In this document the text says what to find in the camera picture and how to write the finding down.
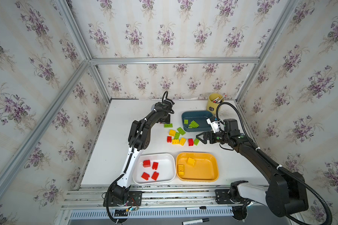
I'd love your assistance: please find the yellow plastic tray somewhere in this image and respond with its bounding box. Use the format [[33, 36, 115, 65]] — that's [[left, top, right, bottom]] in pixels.
[[176, 152, 219, 182]]

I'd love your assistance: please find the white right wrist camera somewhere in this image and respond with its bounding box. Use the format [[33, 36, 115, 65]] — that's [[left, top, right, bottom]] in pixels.
[[206, 116, 220, 133]]

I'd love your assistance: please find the dark teal plastic bin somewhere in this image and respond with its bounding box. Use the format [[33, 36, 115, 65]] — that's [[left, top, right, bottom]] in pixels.
[[181, 110, 213, 132]]

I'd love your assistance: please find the yellow curved lego brick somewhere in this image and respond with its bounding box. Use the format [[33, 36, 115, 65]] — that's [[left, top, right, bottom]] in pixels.
[[177, 165, 185, 176]]

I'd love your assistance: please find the yellow pen cup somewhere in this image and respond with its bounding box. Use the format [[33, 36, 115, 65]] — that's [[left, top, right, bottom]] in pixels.
[[206, 93, 225, 115]]

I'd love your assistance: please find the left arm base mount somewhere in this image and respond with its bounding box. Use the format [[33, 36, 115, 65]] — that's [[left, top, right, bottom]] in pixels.
[[101, 191, 143, 220]]

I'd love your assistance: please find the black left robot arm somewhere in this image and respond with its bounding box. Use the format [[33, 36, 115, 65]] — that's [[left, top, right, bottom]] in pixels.
[[105, 91, 175, 206]]

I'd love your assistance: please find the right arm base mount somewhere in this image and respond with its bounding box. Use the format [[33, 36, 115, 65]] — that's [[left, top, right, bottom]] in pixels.
[[215, 180, 252, 221]]

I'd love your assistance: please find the black marker pen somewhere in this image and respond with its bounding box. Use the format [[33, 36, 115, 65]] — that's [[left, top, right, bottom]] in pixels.
[[182, 218, 209, 225]]

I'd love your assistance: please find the white plastic tray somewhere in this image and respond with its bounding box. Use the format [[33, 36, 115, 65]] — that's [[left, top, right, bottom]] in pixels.
[[132, 153, 176, 185]]

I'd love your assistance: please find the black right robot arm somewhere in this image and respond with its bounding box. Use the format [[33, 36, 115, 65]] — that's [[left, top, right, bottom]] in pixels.
[[196, 113, 333, 225]]

